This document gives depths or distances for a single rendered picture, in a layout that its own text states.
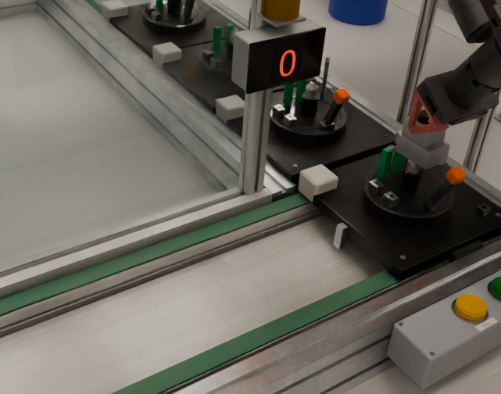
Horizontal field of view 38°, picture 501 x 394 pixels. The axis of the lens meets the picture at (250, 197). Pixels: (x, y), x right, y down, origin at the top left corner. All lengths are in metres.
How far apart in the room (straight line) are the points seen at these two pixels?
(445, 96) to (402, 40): 0.98
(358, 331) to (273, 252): 0.22
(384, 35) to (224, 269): 1.07
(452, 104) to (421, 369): 0.34
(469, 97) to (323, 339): 0.36
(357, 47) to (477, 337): 1.06
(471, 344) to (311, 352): 0.21
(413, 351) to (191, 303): 0.30
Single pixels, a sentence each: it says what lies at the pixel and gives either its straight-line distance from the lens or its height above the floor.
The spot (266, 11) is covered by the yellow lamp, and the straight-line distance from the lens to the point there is 0.94.
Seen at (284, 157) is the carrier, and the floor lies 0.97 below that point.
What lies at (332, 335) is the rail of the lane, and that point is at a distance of 0.93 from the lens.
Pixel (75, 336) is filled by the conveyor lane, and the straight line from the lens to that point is 0.97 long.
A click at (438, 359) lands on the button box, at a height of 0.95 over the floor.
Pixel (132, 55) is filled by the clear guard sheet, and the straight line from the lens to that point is 0.91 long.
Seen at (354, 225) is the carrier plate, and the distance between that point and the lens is 1.07.
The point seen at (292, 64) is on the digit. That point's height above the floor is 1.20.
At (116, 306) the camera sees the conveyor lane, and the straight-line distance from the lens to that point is 1.00.
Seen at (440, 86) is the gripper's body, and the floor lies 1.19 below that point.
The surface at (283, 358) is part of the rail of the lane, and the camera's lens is 0.89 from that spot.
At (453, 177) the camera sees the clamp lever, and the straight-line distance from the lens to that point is 1.05.
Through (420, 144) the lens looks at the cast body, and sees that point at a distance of 1.06.
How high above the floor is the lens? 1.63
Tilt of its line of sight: 37 degrees down
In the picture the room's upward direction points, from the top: 5 degrees clockwise
